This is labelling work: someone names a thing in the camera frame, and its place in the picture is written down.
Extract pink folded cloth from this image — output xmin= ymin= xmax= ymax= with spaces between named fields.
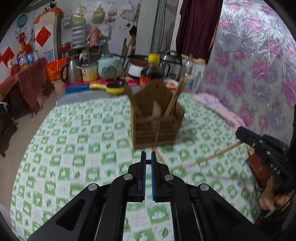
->
xmin=193 ymin=93 xmax=246 ymax=131

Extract white refrigerator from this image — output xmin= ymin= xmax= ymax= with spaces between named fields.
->
xmin=34 ymin=8 xmax=62 ymax=63

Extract chopstick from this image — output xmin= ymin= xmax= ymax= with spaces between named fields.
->
xmin=182 ymin=141 xmax=243 ymax=169

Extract clear plastic oil bottle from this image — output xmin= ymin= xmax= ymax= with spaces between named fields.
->
xmin=181 ymin=56 xmax=196 ymax=91

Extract green checkered tablecloth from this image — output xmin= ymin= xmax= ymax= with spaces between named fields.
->
xmin=11 ymin=94 xmax=259 ymax=240

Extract yellow frying pan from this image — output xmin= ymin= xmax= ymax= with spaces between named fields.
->
xmin=89 ymin=81 xmax=125 ymax=95

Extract person's right hand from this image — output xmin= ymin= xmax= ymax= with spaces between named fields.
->
xmin=259 ymin=176 xmax=292 ymax=211

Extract steel electric kettle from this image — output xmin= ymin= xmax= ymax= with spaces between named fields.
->
xmin=60 ymin=59 xmax=83 ymax=84

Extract chopsticks standing in holder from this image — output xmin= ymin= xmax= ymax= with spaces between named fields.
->
xmin=164 ymin=78 xmax=185 ymax=117

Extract mint green rice cooker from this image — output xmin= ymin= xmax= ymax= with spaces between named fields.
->
xmin=97 ymin=54 xmax=123 ymax=80

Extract red cloth covered cabinet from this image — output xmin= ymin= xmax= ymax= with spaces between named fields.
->
xmin=1 ymin=57 xmax=54 ymax=110

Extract wooden slatted utensil holder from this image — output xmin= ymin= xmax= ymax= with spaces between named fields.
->
xmin=126 ymin=79 xmax=185 ymax=149

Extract red white round tin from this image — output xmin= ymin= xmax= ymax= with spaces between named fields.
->
xmin=164 ymin=78 xmax=179 ymax=91

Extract dark soy sauce bottle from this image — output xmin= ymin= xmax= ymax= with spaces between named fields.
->
xmin=140 ymin=53 xmax=164 ymax=88

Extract stainless steel pot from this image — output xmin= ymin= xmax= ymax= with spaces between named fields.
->
xmin=159 ymin=50 xmax=182 ymax=82

